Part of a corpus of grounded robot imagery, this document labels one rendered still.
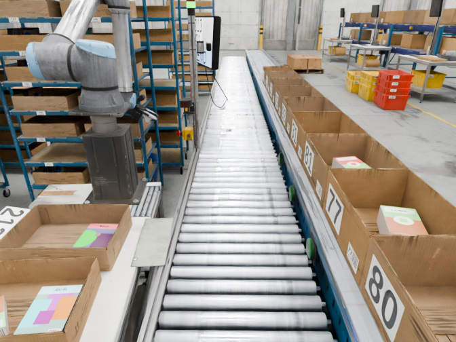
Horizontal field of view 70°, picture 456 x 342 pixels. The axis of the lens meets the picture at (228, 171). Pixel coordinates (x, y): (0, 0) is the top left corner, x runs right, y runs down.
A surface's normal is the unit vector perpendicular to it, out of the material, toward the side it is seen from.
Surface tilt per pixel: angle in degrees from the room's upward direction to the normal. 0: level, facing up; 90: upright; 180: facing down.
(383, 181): 90
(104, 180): 90
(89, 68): 90
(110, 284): 0
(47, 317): 0
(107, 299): 0
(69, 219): 89
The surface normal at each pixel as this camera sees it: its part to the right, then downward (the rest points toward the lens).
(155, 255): 0.00, -0.90
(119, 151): 0.05, 0.43
